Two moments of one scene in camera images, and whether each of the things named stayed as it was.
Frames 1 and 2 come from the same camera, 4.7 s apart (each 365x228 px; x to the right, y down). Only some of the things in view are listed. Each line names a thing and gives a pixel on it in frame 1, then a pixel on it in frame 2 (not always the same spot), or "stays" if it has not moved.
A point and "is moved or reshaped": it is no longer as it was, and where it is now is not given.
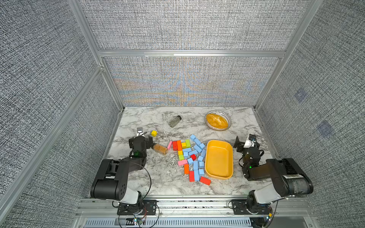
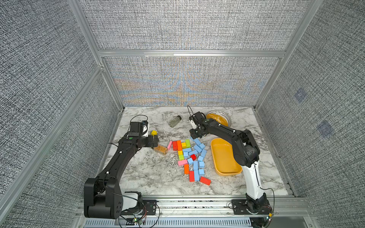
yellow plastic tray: [219, 161] is moved or reshaped
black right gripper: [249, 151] to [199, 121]
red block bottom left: [191, 176] stays
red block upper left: [175, 145] stays
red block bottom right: [205, 180] stays
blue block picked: [197, 141] stays
